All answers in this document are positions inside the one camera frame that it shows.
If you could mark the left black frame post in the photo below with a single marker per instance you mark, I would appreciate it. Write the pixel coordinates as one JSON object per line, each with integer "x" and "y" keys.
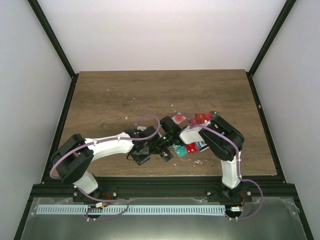
{"x": 45, "y": 24}

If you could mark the black frame post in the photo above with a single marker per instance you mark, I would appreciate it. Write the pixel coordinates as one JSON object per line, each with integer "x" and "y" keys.
{"x": 45, "y": 24}
{"x": 276, "y": 27}

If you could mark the right black frame post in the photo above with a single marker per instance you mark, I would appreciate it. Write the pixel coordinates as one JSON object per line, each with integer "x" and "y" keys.
{"x": 276, "y": 27}

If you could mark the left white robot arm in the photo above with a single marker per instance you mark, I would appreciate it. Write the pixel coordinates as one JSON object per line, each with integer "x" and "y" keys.
{"x": 71, "y": 161}

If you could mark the red card with gold text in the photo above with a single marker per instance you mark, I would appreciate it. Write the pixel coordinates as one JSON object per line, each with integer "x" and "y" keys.
{"x": 191, "y": 148}

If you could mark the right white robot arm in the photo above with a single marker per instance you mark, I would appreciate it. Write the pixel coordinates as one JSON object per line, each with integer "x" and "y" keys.
{"x": 208, "y": 131}

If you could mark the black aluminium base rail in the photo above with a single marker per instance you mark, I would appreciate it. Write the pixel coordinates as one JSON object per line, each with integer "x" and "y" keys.
{"x": 162, "y": 186}

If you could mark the black leather card holder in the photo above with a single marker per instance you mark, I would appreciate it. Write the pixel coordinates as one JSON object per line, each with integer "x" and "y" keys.
{"x": 141, "y": 158}

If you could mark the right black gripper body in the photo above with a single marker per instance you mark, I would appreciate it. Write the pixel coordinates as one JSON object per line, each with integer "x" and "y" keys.
{"x": 167, "y": 141}

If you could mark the teal card upper pile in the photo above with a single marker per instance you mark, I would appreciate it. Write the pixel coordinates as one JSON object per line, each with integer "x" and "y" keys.
{"x": 180, "y": 150}

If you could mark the black VIP card centre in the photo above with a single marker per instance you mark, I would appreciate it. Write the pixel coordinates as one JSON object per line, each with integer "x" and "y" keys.
{"x": 166, "y": 156}

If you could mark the light blue cable duct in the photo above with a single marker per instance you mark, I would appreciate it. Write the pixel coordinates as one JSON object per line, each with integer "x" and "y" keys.
{"x": 203, "y": 210}

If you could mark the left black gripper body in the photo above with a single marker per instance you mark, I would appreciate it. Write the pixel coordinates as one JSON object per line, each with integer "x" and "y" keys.
{"x": 148, "y": 147}

